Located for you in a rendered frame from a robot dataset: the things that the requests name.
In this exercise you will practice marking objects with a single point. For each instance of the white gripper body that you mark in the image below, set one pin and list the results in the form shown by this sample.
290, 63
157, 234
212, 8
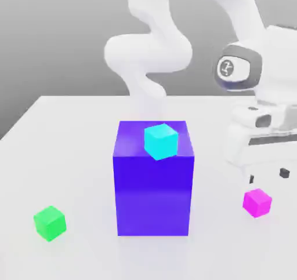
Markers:
239, 145

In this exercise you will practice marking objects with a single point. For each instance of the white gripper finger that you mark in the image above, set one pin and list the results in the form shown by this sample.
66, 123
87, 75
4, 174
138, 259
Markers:
284, 172
250, 178

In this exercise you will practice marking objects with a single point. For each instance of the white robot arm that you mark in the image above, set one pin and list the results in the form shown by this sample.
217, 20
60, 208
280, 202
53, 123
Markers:
148, 55

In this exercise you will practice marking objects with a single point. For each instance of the small green cube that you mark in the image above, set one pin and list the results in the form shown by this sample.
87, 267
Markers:
50, 224

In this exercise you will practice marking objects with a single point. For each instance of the large purple box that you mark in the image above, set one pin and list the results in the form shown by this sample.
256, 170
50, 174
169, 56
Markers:
153, 196

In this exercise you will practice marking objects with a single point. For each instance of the small magenta cube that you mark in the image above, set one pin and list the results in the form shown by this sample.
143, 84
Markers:
257, 203

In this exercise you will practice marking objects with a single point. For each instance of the small cyan cube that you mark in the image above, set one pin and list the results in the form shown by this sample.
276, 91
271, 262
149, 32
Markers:
160, 143

